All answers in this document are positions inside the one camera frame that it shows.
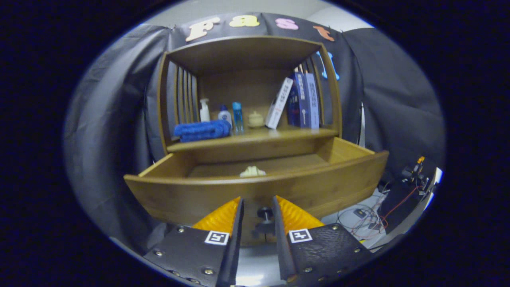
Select pale lilac book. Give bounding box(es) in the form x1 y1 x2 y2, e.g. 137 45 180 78
305 73 320 129

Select wooden countertop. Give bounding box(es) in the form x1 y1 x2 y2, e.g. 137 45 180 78
167 127 339 153

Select wooden cabinet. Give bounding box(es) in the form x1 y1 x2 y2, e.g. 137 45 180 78
124 36 389 248

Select white book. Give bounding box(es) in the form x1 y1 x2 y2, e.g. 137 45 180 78
265 77 294 130

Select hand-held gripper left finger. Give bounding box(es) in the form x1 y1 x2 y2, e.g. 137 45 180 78
143 196 244 287

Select cream scrub brush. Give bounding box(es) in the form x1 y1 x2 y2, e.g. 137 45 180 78
239 166 267 178

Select dark device with orange top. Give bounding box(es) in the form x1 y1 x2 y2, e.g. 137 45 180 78
400 156 429 188

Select white bottle with blue cap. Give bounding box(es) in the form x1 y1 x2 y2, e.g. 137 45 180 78
218 105 233 128

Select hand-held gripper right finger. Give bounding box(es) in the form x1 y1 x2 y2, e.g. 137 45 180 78
272 195 375 283

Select tangled floor cables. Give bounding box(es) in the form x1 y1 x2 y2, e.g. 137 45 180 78
337 185 425 240

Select wooden drawer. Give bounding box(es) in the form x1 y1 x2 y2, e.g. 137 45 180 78
124 136 389 246

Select dark blue book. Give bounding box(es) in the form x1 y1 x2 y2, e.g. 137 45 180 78
287 72 308 128

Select cream lidded teacup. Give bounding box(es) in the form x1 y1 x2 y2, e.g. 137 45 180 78
247 111 265 128

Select blue towel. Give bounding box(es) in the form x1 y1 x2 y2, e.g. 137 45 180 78
173 120 232 143

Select clear blue bottle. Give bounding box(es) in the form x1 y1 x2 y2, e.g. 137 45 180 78
232 102 244 133

